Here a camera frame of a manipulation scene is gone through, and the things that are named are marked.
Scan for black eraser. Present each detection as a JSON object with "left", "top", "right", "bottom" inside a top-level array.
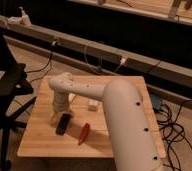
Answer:
[{"left": 56, "top": 114, "right": 71, "bottom": 135}]

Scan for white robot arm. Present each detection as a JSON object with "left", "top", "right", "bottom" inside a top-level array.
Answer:
[{"left": 49, "top": 72, "right": 164, "bottom": 171}]

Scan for white sponge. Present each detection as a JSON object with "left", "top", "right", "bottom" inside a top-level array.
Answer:
[{"left": 69, "top": 93, "right": 77, "bottom": 104}]

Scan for small clear bottle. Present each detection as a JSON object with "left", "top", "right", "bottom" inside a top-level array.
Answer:
[{"left": 88, "top": 99, "right": 99, "bottom": 112}]

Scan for red chili pepper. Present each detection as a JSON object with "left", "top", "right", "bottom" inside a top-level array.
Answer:
[{"left": 78, "top": 123, "right": 90, "bottom": 145}]

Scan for wooden table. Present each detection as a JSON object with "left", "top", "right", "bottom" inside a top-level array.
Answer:
[{"left": 16, "top": 75, "right": 167, "bottom": 159}]

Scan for black office chair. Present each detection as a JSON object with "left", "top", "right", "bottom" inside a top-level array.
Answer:
[{"left": 0, "top": 29, "right": 36, "bottom": 171}]

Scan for white spray bottle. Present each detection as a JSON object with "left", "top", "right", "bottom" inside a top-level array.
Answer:
[{"left": 7, "top": 6, "right": 32, "bottom": 26}]

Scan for blue power box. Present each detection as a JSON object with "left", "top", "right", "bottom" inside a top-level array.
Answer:
[{"left": 150, "top": 95, "right": 162, "bottom": 111}]

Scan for black cable with white plug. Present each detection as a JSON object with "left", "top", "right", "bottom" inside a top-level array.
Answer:
[{"left": 24, "top": 39, "right": 61, "bottom": 84}]

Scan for black floor cables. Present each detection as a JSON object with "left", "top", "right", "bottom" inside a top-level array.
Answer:
[{"left": 154, "top": 99, "right": 192, "bottom": 171}]

